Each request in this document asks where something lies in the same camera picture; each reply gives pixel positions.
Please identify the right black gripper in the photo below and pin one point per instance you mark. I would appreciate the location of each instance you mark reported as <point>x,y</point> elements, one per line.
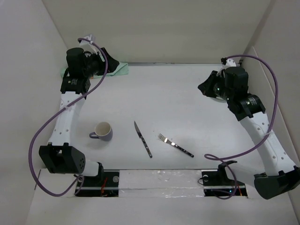
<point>206,86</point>

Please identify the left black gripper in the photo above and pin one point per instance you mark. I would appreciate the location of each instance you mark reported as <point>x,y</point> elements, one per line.
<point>112,63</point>

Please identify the mint green cartoon placemat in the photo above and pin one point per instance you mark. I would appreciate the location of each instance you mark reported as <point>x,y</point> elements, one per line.
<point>122,69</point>

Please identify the purple ceramic mug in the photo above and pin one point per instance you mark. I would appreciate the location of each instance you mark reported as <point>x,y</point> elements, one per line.
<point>103,131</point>

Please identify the black handled steel fork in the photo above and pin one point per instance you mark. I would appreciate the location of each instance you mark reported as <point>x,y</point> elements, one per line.
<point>168,141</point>

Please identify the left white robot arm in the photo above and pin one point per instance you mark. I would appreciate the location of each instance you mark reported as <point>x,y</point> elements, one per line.
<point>60,155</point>

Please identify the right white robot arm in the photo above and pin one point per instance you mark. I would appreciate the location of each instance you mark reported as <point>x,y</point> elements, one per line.
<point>281,174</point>

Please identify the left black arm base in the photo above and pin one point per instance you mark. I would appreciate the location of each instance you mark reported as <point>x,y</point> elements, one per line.
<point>106,186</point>

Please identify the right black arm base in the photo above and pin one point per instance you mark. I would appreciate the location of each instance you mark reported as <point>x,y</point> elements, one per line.
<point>214,183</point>

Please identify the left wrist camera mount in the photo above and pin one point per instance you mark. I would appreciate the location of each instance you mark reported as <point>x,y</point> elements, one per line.
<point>86,43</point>

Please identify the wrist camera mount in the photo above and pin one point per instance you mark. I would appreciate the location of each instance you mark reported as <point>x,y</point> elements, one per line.
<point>86,43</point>
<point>226,63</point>

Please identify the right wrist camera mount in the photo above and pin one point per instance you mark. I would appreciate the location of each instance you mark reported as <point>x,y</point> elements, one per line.
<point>226,63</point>

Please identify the black handled table knife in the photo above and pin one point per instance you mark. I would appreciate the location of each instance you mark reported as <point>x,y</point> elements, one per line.
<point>142,139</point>

